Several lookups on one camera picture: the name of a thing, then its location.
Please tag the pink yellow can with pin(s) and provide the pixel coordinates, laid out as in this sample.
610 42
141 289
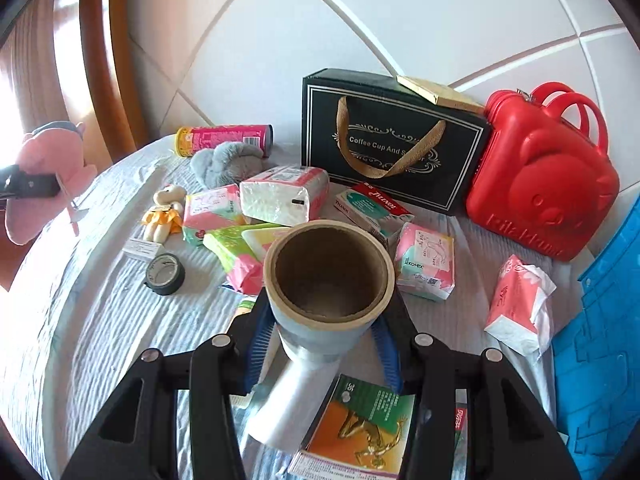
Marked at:
225 139

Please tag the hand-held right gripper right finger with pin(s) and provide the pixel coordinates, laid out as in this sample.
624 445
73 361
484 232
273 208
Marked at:
387 355

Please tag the pink open tissue pack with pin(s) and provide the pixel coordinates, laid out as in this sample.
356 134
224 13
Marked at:
515 300

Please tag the light striped bed sheet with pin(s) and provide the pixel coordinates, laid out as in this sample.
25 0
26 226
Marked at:
125 320

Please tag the wooden headboard post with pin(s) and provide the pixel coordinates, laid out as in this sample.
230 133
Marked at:
112 50

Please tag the white red-print box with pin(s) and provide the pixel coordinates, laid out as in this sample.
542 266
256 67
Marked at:
459 430

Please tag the pink white pad pack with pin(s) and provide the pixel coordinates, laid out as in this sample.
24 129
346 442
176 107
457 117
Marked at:
425 255

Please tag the orange green medicine box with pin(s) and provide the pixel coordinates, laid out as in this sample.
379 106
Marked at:
360 425

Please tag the small gold box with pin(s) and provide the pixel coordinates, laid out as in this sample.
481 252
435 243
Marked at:
440 92

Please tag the black tape roll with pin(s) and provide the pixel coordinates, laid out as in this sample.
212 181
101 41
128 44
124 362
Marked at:
165 275

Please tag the red bear suitcase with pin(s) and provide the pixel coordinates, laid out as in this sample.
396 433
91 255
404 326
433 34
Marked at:
540 185

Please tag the blue plastic crate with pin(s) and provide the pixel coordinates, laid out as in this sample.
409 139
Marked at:
600 335

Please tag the small white card box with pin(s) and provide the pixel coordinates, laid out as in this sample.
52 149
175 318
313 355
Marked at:
142 249

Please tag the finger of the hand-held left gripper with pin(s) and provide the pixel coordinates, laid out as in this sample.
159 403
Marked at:
30 184

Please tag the pink green pad pack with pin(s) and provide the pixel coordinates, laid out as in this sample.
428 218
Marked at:
210 210

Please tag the green yellow pad pack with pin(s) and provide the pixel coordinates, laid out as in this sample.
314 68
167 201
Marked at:
225 242

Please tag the grey plush toy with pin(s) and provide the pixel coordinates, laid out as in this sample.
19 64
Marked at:
225 165

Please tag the red green medicine box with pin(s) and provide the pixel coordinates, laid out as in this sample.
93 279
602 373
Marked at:
370 210

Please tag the pink plush toy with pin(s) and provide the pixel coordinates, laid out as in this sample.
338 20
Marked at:
45 150

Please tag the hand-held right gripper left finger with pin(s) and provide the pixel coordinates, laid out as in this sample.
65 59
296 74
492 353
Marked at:
260 342

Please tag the white tissue pack pink top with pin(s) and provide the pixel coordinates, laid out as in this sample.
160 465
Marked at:
280 200

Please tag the white padded headboard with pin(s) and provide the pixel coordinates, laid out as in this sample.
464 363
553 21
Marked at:
375 20

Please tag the small bear doll yellow dress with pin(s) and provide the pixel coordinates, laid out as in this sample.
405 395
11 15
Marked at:
162 215

